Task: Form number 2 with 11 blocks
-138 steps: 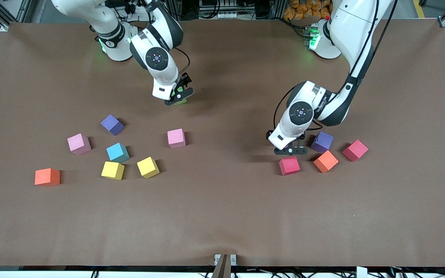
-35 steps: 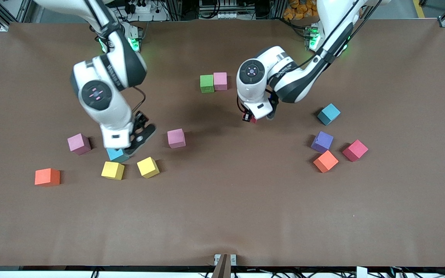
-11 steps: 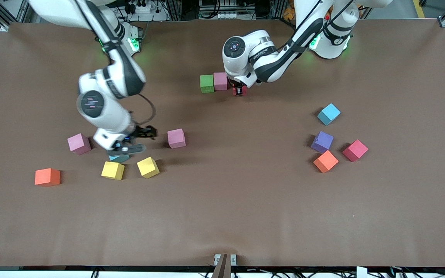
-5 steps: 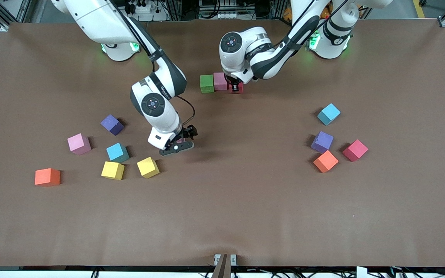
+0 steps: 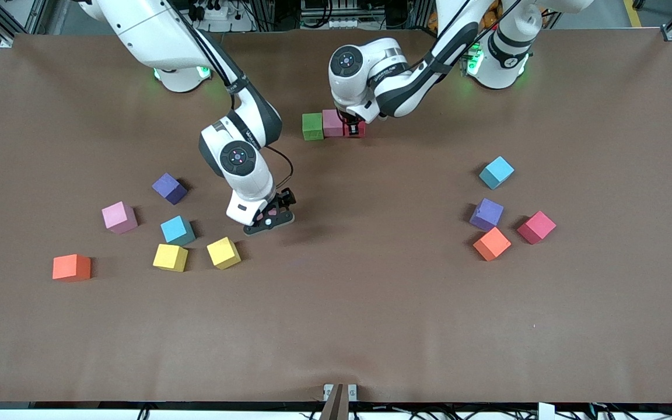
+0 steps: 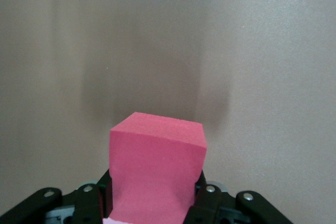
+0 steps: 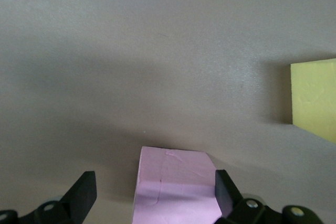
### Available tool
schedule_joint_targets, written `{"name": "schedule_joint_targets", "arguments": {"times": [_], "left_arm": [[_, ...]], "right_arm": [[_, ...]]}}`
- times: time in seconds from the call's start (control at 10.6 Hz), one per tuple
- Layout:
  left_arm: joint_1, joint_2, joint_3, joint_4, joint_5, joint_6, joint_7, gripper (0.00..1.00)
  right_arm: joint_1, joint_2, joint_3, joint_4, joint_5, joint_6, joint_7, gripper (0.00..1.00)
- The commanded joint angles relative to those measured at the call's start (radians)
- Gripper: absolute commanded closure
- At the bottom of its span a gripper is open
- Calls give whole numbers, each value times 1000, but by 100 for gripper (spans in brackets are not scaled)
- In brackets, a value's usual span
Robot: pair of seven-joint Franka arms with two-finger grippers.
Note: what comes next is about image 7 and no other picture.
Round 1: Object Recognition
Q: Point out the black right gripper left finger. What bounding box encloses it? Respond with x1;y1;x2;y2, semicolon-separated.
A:
0;170;98;224

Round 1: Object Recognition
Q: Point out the pink foam block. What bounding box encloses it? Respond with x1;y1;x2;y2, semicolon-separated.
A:
132;145;224;224

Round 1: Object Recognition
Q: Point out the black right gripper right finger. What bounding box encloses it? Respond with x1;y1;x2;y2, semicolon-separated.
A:
215;169;324;224

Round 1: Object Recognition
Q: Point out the yellow foam block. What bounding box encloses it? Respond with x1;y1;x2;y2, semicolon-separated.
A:
290;58;336;145

